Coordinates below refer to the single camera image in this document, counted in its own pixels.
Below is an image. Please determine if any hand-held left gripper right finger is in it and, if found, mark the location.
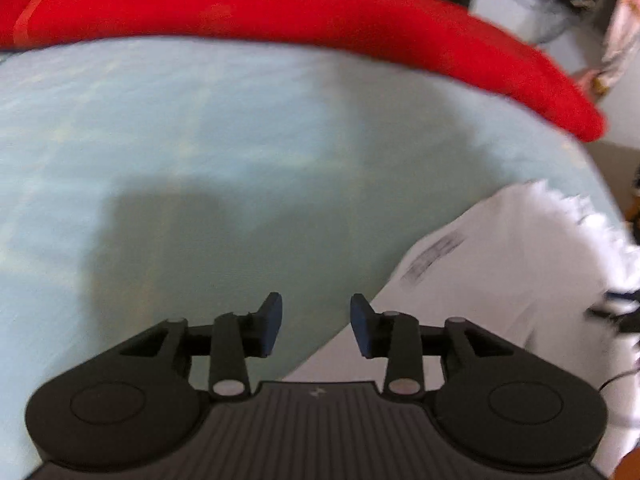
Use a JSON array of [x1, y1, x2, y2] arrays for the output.
[[350, 292, 516, 396]]

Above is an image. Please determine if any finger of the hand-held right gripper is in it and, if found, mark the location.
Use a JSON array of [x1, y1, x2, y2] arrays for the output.
[[585, 287, 640, 335]]

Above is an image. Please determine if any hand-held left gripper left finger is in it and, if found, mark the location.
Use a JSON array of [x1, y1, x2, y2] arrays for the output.
[[120, 291, 284, 401]]

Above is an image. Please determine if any white t-shirt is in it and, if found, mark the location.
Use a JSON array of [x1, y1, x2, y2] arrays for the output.
[[285, 180, 640, 480]]

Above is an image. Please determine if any green checked bed sheet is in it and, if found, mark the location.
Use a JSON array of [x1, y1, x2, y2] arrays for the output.
[[0, 40, 626, 480]]

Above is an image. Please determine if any pink striped curtain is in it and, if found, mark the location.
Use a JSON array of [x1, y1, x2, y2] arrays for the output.
[[592, 0, 640, 98]]

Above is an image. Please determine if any red quilt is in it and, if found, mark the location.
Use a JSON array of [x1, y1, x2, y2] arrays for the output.
[[0, 0, 608, 143]]

